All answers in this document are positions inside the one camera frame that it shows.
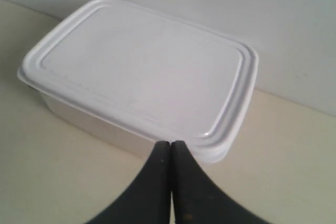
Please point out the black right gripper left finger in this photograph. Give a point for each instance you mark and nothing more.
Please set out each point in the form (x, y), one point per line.
(148, 198)

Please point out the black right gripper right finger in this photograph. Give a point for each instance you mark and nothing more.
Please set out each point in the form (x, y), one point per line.
(196, 198)

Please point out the white lidded plastic container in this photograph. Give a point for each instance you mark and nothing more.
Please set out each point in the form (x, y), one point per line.
(132, 76)

